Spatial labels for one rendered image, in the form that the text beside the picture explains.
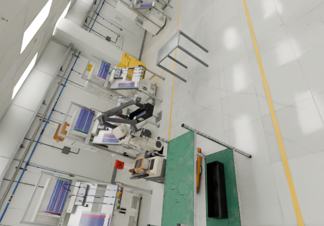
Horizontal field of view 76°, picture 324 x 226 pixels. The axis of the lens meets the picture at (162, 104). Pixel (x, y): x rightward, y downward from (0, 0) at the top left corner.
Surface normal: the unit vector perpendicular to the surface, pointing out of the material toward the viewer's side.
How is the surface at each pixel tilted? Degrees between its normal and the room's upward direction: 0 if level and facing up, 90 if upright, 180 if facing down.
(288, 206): 0
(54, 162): 90
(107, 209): 47
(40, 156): 90
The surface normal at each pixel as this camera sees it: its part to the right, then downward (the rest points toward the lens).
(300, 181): -0.80, -0.40
